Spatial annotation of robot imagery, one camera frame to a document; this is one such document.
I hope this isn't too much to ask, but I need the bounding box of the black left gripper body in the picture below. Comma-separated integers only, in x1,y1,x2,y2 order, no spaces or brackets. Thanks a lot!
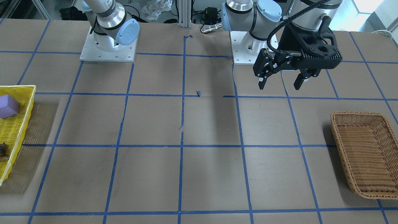
253,15,343,77

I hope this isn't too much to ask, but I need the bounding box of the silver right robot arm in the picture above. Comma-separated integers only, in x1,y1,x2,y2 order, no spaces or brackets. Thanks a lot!
81,0,140,52

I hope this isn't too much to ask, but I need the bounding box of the silver cylindrical connector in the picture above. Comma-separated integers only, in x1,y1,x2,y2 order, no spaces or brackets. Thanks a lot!
200,22,223,34

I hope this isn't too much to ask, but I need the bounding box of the black power adapter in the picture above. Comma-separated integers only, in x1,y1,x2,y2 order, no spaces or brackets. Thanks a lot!
203,7,218,25

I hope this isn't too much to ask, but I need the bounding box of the brown wicker basket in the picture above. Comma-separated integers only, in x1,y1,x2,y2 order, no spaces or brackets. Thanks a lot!
330,111,398,200

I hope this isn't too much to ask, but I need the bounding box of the crumpled white plastic bag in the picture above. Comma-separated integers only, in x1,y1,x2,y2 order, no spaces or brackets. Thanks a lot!
142,0,173,21

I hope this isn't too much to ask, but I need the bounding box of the purple foam block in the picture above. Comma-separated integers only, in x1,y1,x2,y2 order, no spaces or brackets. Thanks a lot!
0,95,19,119

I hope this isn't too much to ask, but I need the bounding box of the brown object in yellow basket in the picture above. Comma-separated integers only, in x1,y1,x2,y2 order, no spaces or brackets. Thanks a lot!
0,143,9,160

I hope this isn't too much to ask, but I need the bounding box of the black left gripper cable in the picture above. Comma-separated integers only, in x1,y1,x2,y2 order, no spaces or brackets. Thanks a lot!
267,0,330,55

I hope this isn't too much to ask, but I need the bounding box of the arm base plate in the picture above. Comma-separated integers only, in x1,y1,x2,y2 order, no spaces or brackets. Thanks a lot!
230,31,269,65
80,27,138,63

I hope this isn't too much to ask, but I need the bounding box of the aluminium profile post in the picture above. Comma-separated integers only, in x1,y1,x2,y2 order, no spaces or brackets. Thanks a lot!
176,0,192,29

